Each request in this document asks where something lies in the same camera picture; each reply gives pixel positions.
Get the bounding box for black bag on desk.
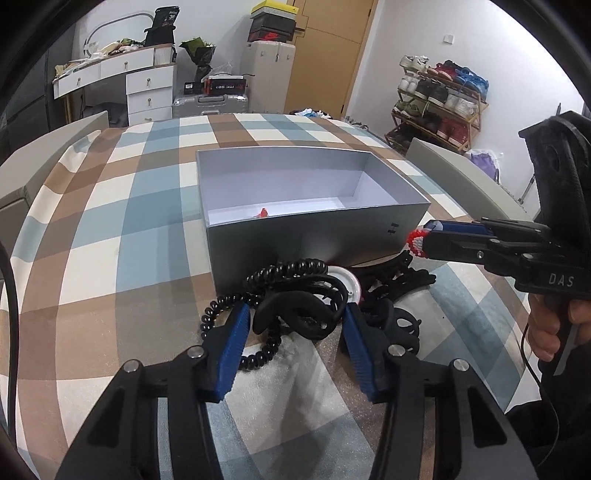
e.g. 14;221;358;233
143;6;180;47

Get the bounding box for grey nightstand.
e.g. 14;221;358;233
1;111;109;249
406;138;533;221

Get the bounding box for red beaded ring charm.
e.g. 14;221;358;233
407;228;431;258

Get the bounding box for black hair tie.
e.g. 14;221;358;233
199;258;349;372

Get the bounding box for black red box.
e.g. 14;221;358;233
183;75;246;96

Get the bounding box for white tall suitcase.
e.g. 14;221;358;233
240;41;296;113

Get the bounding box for grey right nightstand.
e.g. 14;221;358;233
406;138;533;221

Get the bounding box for right hand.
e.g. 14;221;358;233
527;294;591;363

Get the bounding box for stacked shoe boxes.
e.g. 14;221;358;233
247;1;298;43

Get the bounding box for dark wrapped flower bouquet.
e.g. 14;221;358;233
180;37;215;83

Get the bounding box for black trash bin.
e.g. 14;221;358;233
290;108;332;119

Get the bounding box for grey cardboard box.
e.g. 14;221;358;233
197;146;431;294

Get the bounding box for white desk with drawers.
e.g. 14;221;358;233
52;44;176;124

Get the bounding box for wooden door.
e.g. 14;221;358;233
286;0;378;118

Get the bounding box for white China flag badge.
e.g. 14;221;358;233
254;208;270;219

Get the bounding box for wooden shoe rack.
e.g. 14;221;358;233
385;55;490;154

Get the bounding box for silver aluminium suitcase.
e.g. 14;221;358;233
172;94;249;118

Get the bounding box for grey left nightstand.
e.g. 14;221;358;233
1;111;109;249

